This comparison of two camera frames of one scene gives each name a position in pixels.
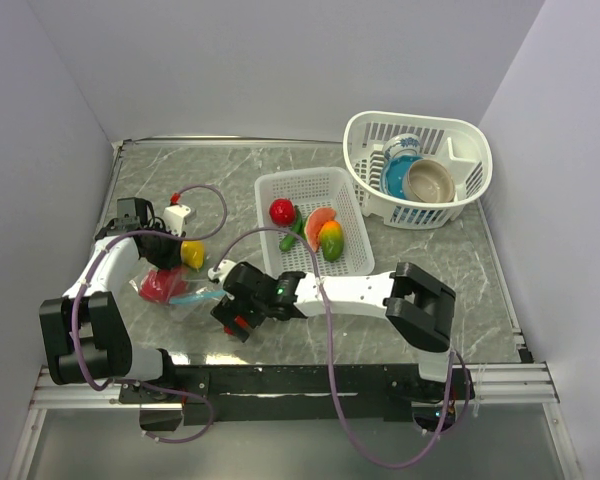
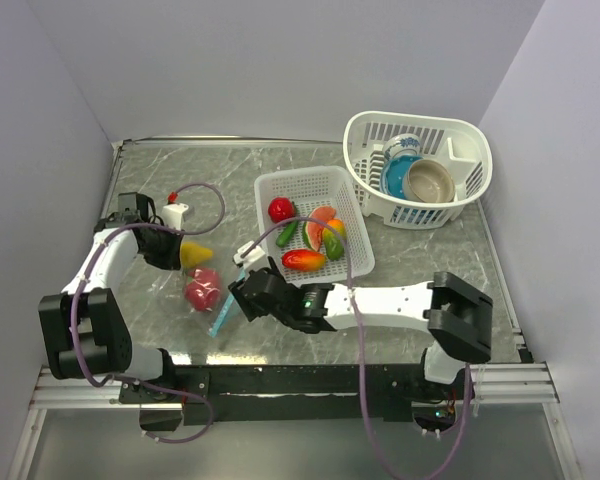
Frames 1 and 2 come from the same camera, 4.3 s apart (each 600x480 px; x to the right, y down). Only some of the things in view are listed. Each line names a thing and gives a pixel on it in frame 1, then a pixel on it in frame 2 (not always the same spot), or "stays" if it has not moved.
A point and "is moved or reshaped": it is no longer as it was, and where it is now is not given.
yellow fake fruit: (192, 253) is moved or reshaped
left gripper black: (172, 259) stays
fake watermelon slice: (314, 220) stays
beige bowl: (428, 181) stays
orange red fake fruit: (241, 321) → (303, 260)
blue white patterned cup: (405, 144) stays
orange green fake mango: (332, 240) stays
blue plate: (391, 178) stays
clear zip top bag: (177, 290) is moved or reshaped
